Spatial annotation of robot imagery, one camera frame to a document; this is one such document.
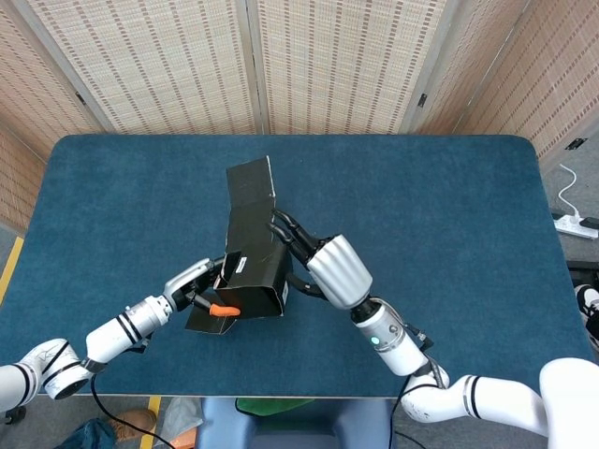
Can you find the left robot hand orange thumb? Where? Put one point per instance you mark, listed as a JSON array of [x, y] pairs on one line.
[[187, 278]]

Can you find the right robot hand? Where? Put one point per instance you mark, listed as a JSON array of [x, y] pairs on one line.
[[339, 271]]

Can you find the black foldable cardboard box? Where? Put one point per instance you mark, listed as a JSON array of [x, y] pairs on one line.
[[252, 262]]

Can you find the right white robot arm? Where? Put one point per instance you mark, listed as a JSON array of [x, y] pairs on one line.
[[398, 346]]

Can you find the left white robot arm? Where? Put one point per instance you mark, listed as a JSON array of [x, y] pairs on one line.
[[117, 332]]

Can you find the blue felt table cover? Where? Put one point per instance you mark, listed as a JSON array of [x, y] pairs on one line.
[[140, 187]]

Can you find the yellow floor tape strip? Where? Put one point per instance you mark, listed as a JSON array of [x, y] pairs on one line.
[[152, 402], [11, 266]]

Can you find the white plastic bag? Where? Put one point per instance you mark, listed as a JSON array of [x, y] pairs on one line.
[[182, 416]]

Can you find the brown leather shoe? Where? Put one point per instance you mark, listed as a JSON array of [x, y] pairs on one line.
[[135, 423]]

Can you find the orange packet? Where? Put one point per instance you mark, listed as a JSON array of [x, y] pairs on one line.
[[185, 440]]

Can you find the blue jeans leg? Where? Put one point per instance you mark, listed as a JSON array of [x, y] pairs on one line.
[[89, 435]]

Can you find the black screen hinge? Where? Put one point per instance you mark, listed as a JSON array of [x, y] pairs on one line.
[[575, 143], [422, 99], [80, 97]]

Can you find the woven bamboo screen panel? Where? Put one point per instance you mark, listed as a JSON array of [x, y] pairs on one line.
[[561, 70], [154, 65], [341, 65], [468, 61], [37, 70], [14, 178]]

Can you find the white power strip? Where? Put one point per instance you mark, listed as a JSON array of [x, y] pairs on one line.
[[578, 227]]

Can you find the black stand base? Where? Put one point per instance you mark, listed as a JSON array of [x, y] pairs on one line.
[[582, 269]]

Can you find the black and white sneaker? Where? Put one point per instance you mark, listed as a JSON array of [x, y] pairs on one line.
[[588, 299]]

